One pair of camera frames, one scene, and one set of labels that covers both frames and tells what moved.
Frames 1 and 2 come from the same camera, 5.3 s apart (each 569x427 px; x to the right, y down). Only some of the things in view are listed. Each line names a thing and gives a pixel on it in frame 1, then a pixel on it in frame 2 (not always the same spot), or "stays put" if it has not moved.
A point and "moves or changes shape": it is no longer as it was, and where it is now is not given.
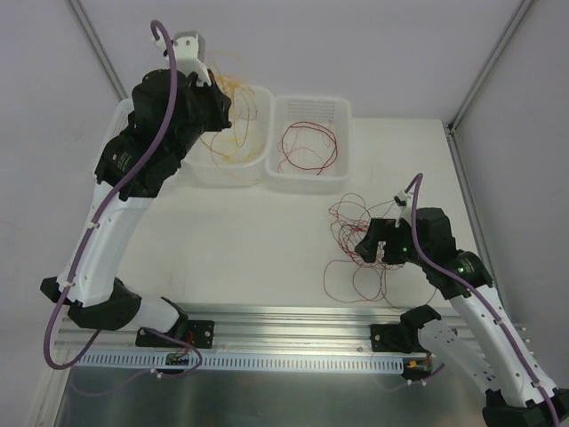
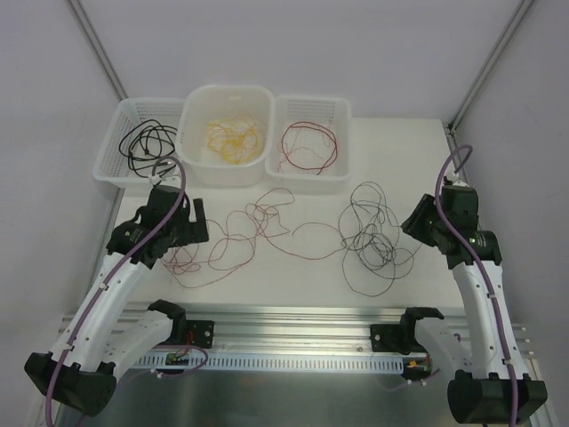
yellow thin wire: (229, 147) moves or changes shape
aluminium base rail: (264, 329) stays put
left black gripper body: (218, 105) -> (192, 229)
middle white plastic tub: (234, 156) stays put
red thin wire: (353, 279) -> (227, 243)
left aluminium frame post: (87, 27) stays put
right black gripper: (388, 240) -> (420, 221)
